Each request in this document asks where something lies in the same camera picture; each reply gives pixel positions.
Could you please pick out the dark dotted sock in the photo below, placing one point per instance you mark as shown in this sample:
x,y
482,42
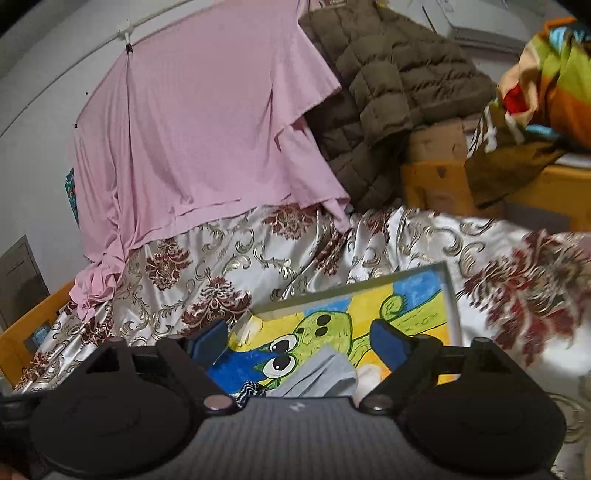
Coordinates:
x,y
249,390

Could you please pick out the floral satin bedspread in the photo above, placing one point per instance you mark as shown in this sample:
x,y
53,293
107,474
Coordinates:
x,y
527,289

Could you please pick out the brown quilted jacket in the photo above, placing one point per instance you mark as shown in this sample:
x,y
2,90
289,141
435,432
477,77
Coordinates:
x,y
396,75

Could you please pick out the colourful cartoon blanket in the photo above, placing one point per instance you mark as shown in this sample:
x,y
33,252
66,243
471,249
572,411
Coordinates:
x,y
541,112

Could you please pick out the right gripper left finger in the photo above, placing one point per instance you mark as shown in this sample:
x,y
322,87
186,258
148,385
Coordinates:
x,y
187,359

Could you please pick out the white air conditioner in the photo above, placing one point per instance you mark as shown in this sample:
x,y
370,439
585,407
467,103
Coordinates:
x,y
504,26

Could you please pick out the wooden side ledge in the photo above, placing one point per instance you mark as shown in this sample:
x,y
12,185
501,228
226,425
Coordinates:
x,y
557,200

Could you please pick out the white clothes line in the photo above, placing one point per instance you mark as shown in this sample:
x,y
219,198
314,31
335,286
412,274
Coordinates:
x,y
55,37

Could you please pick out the grey face mask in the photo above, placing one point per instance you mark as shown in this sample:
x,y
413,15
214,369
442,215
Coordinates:
x,y
328,373

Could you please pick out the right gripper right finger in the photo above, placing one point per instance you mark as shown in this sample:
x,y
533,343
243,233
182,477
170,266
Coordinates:
x,y
411,361

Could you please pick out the colourful wall sticker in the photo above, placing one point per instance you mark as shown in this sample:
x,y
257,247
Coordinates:
x,y
69,185

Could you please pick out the dark door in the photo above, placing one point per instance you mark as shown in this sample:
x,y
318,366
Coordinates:
x,y
22,286

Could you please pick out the pink hanging sheet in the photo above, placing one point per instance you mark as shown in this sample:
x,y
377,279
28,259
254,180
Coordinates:
x,y
201,120

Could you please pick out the grey tray with cartoon drawing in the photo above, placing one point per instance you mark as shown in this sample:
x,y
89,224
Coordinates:
x,y
268,344

